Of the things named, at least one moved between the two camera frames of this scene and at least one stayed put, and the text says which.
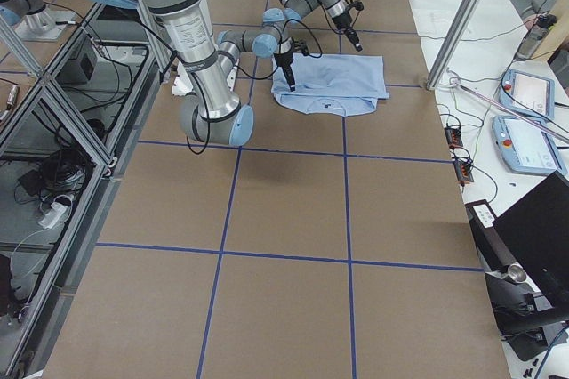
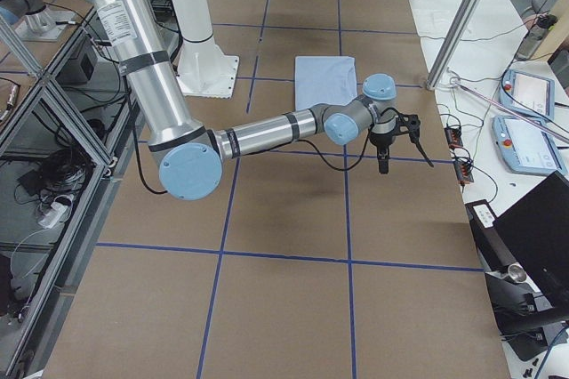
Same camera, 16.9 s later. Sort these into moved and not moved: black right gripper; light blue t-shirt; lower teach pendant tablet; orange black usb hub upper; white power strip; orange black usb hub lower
Moved: black right gripper; light blue t-shirt
Not moved: white power strip; orange black usb hub upper; lower teach pendant tablet; orange black usb hub lower
